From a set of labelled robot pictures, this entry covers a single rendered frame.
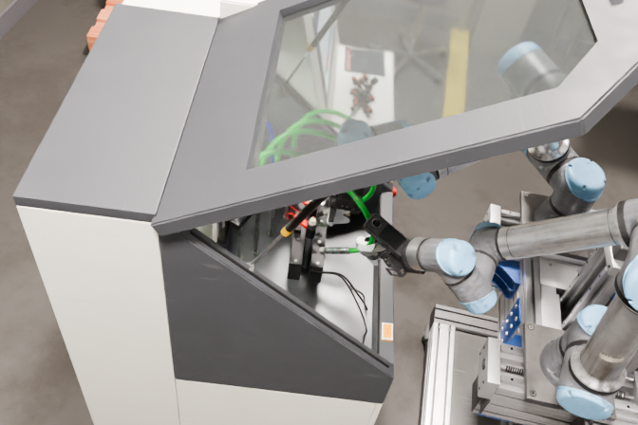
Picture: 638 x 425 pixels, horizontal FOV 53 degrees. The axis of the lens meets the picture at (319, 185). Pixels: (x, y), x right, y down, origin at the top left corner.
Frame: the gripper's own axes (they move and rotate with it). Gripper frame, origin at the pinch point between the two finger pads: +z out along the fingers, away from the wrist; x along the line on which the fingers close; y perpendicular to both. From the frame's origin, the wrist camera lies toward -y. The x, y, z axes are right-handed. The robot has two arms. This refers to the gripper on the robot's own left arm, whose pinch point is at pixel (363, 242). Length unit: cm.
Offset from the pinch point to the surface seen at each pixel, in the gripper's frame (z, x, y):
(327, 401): 21, -29, 36
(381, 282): 18.5, 5.4, 22.3
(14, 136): 239, -15, -74
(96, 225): -1, -45, -47
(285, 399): 28, -36, 29
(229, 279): -4.1, -32.7, -19.9
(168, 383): 42, -54, 6
